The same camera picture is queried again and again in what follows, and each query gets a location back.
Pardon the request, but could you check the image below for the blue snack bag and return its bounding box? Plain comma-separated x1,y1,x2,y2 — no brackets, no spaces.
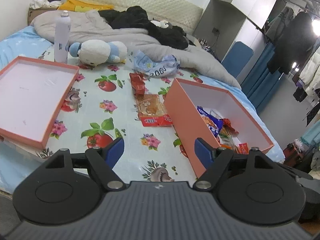
197,106,223,138

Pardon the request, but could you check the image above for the red snack packet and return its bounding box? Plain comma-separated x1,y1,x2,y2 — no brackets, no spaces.
139,114,173,127

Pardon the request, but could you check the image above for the clear packet brown tofu snack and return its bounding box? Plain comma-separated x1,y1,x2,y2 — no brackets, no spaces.
136,94,166,117

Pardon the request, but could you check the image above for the red snack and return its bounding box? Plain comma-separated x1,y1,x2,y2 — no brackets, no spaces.
129,73,145,95

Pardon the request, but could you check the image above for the pink storage box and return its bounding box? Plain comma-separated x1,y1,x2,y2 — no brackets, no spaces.
164,79,274,177

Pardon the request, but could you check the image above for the floral tablecloth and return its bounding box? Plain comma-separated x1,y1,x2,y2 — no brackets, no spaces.
35,52,196,184

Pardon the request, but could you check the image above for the blue curtain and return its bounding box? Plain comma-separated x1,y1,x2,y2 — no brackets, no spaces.
241,42,282,114

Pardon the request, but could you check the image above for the crumpled blue white plastic bag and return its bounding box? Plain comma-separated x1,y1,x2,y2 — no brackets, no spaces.
133,50,180,77

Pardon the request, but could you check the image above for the pink box lid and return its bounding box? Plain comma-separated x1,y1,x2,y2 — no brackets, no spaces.
1,56,79,149

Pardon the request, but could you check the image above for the white blue plush toy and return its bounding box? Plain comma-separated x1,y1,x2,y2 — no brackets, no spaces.
69,40,127,67

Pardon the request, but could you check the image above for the grey duvet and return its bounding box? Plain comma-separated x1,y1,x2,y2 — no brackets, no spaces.
30,10,242,90

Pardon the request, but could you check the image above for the hanging white jacket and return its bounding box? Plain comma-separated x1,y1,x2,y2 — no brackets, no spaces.
299,48,320,96

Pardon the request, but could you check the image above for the black clothes pile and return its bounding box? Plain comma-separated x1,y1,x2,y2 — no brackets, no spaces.
98,6,195,49

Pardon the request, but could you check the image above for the white spray bottle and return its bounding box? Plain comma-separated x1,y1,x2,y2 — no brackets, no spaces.
54,10,71,63

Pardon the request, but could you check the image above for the hanging black jacket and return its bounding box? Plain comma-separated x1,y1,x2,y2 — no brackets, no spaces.
267,12,317,75

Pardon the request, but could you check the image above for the light blue bed sheet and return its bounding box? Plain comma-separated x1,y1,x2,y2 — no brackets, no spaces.
0,25,286,193

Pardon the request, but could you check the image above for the grey wardrobe cabinet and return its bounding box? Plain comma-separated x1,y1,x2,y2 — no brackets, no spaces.
194,0,277,61

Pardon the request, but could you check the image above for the yellow pillow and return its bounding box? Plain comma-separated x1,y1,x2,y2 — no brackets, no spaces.
58,0,114,12

